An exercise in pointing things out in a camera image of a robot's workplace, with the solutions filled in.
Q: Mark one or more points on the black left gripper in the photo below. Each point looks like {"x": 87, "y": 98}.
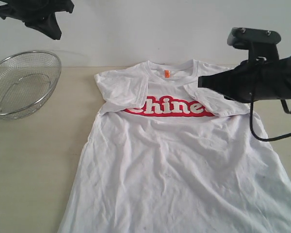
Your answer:
{"x": 38, "y": 14}

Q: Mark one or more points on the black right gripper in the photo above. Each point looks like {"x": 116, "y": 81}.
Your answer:
{"x": 248, "y": 80}

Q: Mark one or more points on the white t-shirt red logo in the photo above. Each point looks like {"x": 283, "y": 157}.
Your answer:
{"x": 164, "y": 156}

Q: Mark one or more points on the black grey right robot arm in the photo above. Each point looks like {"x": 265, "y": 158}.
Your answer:
{"x": 282, "y": 84}

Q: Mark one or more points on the metal mesh strainer bowl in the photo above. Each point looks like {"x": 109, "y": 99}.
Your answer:
{"x": 27, "y": 80}

